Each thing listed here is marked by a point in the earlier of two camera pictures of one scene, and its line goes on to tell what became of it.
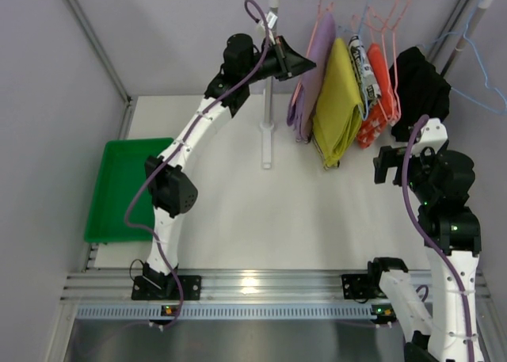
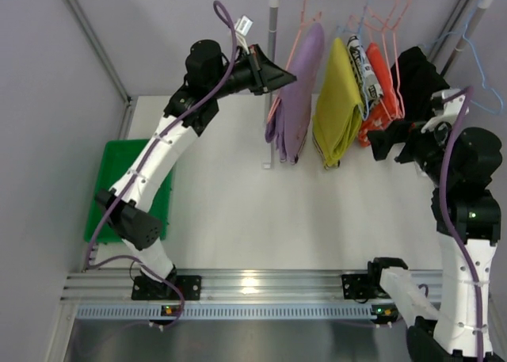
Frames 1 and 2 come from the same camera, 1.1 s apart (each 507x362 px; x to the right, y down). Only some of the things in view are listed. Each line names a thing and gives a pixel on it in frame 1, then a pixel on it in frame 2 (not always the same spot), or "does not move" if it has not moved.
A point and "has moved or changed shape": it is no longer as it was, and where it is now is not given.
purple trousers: x=299 y=113 has moved or changed shape
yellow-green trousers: x=339 y=113 does not move
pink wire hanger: x=329 y=7 → x=306 y=21
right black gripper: x=384 y=165 → x=402 y=146
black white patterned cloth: x=369 y=89 does not move
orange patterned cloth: x=385 y=112 does not move
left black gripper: x=283 y=57 → x=259 y=74
